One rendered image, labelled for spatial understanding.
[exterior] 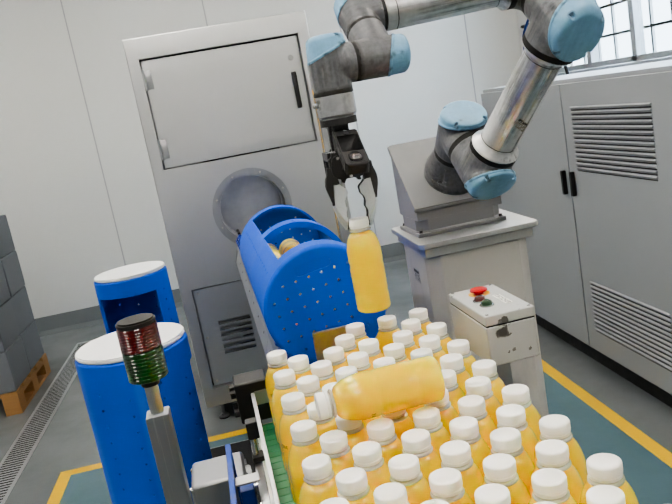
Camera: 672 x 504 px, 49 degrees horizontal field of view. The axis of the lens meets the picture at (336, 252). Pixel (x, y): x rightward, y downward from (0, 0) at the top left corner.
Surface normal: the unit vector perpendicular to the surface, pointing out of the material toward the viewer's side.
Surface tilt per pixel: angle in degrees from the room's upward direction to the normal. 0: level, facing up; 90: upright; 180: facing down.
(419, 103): 90
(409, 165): 44
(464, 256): 90
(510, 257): 90
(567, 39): 126
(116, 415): 90
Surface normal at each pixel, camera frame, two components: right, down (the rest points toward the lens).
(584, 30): 0.33, 0.68
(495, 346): 0.19, 0.16
